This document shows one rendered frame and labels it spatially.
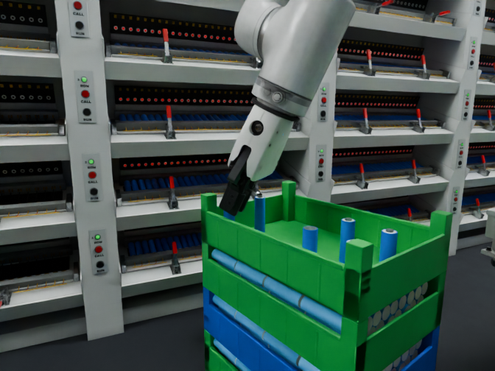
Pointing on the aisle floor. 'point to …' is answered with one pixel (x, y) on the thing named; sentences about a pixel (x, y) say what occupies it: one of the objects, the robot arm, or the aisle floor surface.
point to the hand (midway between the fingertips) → (235, 199)
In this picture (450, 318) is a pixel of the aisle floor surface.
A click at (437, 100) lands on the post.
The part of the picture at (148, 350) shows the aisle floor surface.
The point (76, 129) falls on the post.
